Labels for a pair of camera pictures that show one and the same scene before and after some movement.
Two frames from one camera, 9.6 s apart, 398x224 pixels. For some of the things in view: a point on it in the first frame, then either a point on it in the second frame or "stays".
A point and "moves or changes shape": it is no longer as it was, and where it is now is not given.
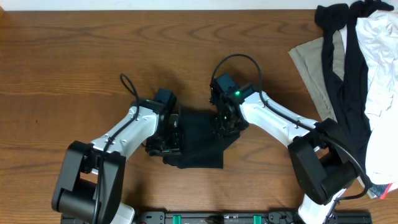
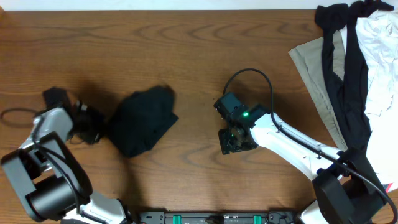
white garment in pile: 379,35 stays
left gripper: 170,145 → 94,126
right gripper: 219,129 → 226,145
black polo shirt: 201,147 moves or changes shape
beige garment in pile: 308,57 stays
